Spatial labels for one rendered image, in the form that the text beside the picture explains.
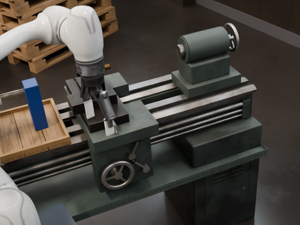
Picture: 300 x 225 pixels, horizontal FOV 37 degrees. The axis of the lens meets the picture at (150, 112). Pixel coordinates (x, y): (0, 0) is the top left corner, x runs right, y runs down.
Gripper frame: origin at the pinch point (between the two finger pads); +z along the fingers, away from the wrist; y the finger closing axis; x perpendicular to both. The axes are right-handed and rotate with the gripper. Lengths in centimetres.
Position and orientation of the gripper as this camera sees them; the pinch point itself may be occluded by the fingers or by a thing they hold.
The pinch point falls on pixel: (99, 122)
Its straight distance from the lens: 156.2
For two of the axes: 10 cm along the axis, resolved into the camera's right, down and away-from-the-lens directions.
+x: 8.1, -3.7, 4.5
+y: 5.8, 4.2, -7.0
